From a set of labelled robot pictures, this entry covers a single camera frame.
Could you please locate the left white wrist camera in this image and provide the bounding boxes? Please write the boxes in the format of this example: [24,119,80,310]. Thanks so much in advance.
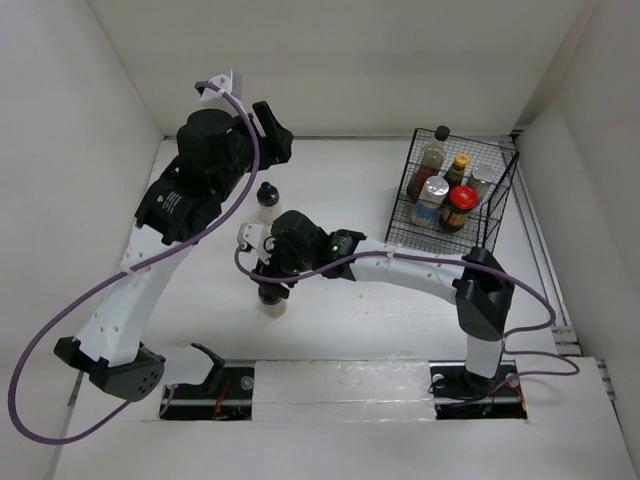
[195,69,242,109]

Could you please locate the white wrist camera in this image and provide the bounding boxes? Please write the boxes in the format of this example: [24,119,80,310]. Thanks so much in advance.
[237,223,274,264]
[195,69,242,109]

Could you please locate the black cap shaker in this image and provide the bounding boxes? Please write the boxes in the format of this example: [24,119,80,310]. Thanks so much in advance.
[256,182,284,225]
[260,298,288,318]

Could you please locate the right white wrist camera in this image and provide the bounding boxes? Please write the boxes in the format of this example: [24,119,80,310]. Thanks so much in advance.
[237,223,274,264]

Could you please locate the yellow cap chili sauce bottle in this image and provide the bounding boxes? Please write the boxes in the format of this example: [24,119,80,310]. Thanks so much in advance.
[444,152,470,189]

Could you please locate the red lid sauce jar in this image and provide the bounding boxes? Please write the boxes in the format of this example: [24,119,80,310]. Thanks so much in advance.
[439,185,478,233]

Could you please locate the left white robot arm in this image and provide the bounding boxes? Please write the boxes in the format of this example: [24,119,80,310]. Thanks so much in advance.
[54,101,293,402]

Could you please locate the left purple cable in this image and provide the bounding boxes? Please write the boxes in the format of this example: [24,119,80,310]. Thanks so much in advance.
[7,80,261,446]

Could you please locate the tall dark sauce bottle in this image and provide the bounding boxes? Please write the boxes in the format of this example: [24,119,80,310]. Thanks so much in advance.
[406,125,450,199]

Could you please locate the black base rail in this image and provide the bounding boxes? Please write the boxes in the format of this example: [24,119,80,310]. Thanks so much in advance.
[159,359,528,422]

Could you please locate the silver cap blue label shaker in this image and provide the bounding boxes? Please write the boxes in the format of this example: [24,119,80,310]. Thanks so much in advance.
[466,164,496,197]
[411,175,449,226]

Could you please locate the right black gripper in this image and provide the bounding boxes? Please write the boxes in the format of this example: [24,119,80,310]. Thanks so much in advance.
[251,232,315,299]

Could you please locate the black wire rack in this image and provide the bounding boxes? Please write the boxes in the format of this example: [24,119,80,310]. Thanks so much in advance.
[385,127,519,254]

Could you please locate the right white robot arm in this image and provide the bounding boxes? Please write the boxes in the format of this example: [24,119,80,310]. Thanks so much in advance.
[238,210,515,394]

